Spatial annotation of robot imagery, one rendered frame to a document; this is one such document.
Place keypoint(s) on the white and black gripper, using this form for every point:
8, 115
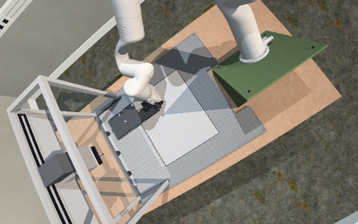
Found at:
155, 98

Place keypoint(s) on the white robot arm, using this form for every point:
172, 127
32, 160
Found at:
128, 18

